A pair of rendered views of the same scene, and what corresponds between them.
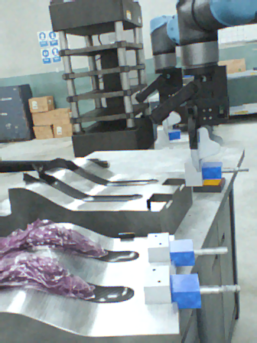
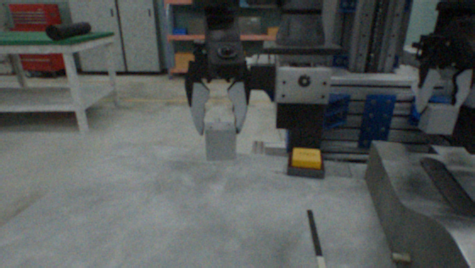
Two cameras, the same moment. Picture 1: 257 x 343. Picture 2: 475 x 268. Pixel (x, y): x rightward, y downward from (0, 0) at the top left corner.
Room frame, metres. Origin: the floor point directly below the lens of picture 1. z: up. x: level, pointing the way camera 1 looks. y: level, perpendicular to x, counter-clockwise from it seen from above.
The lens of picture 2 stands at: (1.29, 0.31, 1.13)
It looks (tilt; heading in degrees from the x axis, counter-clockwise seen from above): 23 degrees down; 257
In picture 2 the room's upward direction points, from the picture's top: straight up
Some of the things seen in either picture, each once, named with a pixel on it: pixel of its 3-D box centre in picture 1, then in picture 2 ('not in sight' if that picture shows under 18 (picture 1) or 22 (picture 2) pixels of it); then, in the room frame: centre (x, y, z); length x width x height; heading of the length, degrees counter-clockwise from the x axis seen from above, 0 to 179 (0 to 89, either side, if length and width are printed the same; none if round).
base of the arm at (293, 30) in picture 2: not in sight; (300, 26); (0.88, -0.58, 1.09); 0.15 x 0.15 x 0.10
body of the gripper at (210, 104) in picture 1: (206, 96); (449, 35); (0.75, -0.18, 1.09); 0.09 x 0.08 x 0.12; 70
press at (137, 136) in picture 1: (111, 80); not in sight; (5.47, 0.07, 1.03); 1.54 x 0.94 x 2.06; 165
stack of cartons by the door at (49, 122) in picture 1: (53, 116); not in sight; (7.50, 1.38, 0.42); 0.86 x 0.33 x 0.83; 75
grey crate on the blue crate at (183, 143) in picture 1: (183, 144); not in sight; (3.96, -0.65, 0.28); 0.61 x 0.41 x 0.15; 75
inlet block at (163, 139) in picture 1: (177, 134); (218, 131); (1.21, -0.18, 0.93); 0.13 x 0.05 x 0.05; 83
